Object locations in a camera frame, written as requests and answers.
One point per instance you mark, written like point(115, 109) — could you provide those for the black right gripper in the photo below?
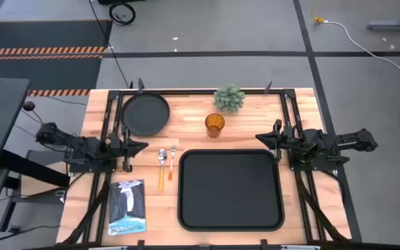
point(277, 152)

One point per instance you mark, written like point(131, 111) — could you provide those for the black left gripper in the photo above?
point(127, 163)

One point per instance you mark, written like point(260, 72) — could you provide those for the round black plate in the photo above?
point(145, 114)

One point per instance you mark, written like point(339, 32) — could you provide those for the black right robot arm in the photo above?
point(325, 142)

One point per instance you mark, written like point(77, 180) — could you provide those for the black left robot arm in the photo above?
point(82, 146)

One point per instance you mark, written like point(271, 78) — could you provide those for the black rectangular serving tray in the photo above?
point(230, 190)

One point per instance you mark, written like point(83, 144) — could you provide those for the small green potted plant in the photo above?
point(229, 98)

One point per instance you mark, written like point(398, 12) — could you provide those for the Yellowstone picture book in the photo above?
point(127, 208)

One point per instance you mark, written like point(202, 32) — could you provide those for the brown ball knob lever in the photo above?
point(28, 106)

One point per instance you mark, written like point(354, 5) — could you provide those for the black hazard-striped floor mat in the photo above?
point(43, 34)

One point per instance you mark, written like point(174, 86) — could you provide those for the grey desk leg foot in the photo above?
point(394, 25)

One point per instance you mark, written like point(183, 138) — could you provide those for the black aluminium table frame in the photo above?
point(200, 92)

